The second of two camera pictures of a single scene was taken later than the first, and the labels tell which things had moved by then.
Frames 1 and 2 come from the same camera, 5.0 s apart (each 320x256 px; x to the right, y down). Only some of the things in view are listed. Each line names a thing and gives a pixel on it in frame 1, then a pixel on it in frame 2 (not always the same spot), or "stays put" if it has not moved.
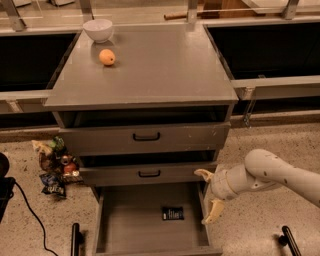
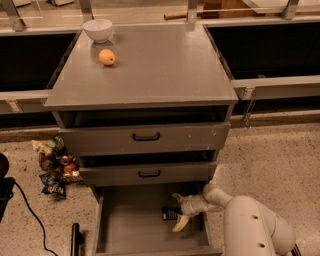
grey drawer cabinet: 145,114 stays put
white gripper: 219,183 to 191,205
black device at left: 6,185 stays put
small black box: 173,213 stays put
